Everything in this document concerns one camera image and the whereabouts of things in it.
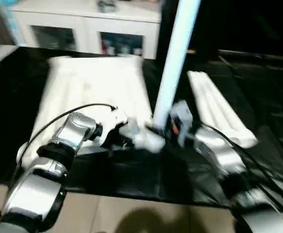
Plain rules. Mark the silver crumpled object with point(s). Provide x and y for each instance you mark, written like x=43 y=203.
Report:
x=106 y=6

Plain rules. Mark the white glass-door cabinet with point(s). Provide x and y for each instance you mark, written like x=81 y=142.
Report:
x=83 y=22

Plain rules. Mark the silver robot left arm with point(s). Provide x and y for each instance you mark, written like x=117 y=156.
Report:
x=73 y=131

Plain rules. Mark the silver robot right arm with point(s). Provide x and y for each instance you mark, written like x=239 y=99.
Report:
x=219 y=150

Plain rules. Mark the long black bar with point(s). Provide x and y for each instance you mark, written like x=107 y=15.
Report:
x=258 y=54

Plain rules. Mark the white compartment tray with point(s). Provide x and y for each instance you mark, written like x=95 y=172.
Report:
x=93 y=87

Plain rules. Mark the black work mat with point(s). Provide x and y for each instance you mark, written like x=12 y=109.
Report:
x=132 y=179

